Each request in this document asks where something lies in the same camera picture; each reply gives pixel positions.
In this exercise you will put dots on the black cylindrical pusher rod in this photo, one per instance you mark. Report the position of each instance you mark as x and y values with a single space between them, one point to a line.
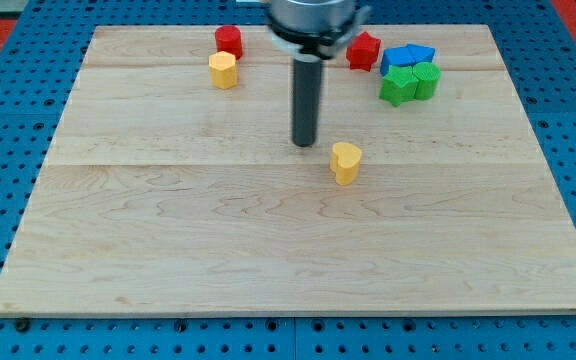
306 95

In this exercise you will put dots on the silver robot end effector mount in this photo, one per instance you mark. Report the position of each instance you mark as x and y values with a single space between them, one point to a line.
314 29

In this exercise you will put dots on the yellow heart block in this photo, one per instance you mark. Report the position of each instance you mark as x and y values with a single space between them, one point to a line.
345 160

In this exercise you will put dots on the wooden board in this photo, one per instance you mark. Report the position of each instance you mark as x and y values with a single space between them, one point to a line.
162 196

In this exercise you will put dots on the red star block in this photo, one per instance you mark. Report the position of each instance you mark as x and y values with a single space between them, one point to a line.
363 52

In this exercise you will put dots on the yellow hexagon block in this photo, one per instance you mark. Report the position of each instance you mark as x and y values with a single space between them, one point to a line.
223 70

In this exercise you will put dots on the red cylinder block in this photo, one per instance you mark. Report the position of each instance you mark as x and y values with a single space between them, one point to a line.
228 38

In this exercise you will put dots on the blue cube block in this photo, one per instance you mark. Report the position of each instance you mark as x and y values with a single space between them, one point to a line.
396 56

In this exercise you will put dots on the green star block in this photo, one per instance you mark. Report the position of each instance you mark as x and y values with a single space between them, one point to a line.
399 85

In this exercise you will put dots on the blue pentagon block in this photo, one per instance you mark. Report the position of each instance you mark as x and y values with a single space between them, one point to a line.
421 53

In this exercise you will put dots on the green cylinder block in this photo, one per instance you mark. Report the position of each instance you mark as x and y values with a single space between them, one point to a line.
428 75

